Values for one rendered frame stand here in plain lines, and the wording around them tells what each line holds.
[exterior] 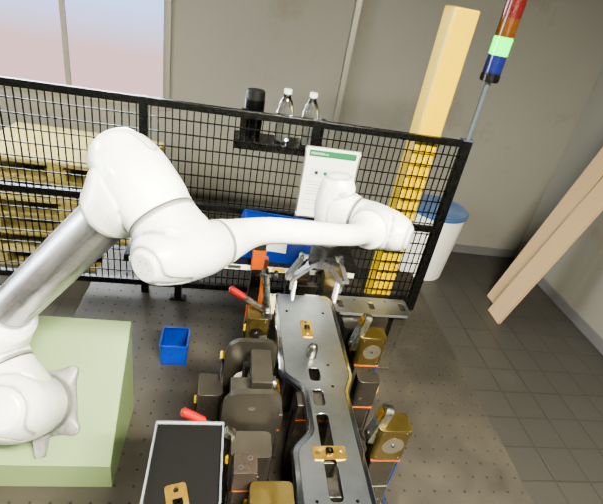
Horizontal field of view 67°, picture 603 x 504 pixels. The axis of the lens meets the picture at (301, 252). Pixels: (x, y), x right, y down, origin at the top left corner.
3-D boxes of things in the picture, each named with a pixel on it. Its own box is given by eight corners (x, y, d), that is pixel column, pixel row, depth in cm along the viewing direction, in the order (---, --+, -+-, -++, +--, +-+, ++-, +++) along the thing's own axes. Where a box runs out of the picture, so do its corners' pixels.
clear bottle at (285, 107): (289, 143, 181) (297, 91, 171) (273, 141, 180) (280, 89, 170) (288, 138, 187) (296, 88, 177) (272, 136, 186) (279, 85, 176)
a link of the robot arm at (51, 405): (18, 452, 114) (-26, 470, 93) (-15, 389, 116) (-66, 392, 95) (81, 414, 118) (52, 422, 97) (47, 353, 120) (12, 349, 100)
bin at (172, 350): (186, 365, 169) (187, 347, 165) (158, 364, 167) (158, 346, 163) (189, 345, 179) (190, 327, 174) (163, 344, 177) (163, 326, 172)
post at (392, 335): (388, 370, 185) (407, 314, 171) (376, 369, 184) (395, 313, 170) (384, 361, 189) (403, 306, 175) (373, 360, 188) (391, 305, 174)
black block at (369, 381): (367, 446, 152) (390, 384, 138) (339, 446, 150) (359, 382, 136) (364, 433, 157) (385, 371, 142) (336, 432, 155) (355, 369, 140)
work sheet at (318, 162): (346, 221, 195) (362, 152, 179) (293, 216, 191) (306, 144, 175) (345, 219, 196) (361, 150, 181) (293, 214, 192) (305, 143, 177)
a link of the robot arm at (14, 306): (-52, 398, 105) (-94, 317, 107) (15, 373, 119) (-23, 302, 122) (160, 203, 75) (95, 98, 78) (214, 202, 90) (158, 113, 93)
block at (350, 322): (359, 387, 175) (377, 330, 161) (329, 386, 173) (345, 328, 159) (355, 373, 181) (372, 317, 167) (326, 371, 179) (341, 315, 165)
